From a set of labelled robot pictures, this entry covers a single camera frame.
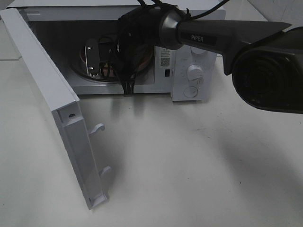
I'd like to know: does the round door release button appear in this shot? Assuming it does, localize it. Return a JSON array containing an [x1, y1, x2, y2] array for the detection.
[[184, 86, 198, 98]]

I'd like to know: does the pink round plate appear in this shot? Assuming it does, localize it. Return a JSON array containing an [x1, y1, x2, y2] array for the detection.
[[74, 47, 154, 82]]

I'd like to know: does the white microwave oven body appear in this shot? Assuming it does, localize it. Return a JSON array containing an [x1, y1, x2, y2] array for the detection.
[[0, 0, 216, 101]]

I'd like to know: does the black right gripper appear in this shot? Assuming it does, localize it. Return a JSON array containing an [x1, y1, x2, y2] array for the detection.
[[99, 6, 163, 95]]

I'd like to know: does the white warning label sticker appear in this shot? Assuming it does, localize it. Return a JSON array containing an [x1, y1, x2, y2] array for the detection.
[[158, 47, 173, 69]]

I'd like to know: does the glass microwave turntable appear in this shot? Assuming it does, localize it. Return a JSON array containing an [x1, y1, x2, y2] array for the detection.
[[69, 57, 154, 84]]

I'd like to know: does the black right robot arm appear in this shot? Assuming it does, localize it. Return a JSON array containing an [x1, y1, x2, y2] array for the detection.
[[107, 1, 303, 114]]

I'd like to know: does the white microwave door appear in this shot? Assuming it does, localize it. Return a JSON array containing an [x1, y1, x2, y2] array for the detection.
[[0, 8, 111, 210]]

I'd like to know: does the white microwave knob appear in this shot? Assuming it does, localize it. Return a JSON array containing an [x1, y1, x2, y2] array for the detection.
[[187, 65, 203, 81]]

